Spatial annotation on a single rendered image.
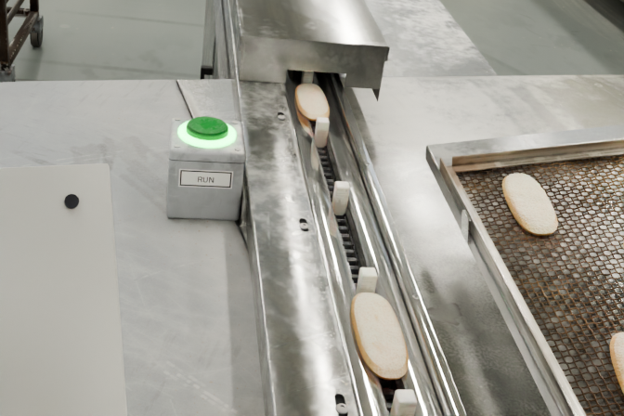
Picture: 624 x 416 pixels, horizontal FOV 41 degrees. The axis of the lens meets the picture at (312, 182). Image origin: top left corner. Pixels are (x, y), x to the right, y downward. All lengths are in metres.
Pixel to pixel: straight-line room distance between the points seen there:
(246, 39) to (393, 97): 0.24
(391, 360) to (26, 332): 0.27
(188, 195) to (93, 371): 0.34
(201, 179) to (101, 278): 0.32
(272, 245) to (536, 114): 0.56
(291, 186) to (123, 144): 0.23
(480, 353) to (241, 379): 0.20
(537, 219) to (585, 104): 0.53
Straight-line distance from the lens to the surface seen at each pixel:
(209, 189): 0.80
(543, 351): 0.61
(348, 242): 0.78
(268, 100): 0.98
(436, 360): 0.63
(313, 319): 0.65
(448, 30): 1.46
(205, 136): 0.79
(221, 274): 0.75
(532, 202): 0.77
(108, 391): 0.49
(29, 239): 0.50
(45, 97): 1.06
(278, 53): 1.01
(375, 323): 0.65
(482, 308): 0.77
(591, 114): 1.23
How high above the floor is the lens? 1.26
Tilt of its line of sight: 29 degrees down
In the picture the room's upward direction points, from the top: 8 degrees clockwise
